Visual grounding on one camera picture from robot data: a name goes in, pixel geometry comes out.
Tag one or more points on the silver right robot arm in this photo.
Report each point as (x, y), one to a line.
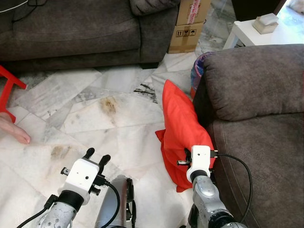
(211, 204)

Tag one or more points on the tall cardboard box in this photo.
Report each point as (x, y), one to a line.
(187, 28)

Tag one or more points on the dark grey cushion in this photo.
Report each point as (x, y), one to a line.
(152, 5)

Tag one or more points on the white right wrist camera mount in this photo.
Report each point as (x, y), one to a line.
(199, 159)

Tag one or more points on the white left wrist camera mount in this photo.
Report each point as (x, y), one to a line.
(81, 175)

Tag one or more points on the beige tissue box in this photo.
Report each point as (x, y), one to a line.
(265, 23)

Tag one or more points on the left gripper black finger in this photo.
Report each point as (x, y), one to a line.
(89, 153)
(103, 164)

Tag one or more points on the person's bare foot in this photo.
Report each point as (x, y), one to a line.
(14, 128)

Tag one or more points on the red pillow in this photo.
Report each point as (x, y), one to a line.
(178, 118)

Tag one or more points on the purple patterned cushion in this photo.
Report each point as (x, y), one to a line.
(197, 71)

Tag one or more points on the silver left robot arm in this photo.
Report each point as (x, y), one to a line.
(61, 211)

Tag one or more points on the dark grey fabric sofa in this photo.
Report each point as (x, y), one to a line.
(71, 33)
(256, 142)

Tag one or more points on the silver robot leg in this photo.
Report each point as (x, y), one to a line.
(111, 204)

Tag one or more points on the red plastic stool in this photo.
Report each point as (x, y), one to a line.
(7, 83)

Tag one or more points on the white side table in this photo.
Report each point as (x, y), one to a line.
(285, 35)

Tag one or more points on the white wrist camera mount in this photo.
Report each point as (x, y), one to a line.
(199, 159)
(81, 175)

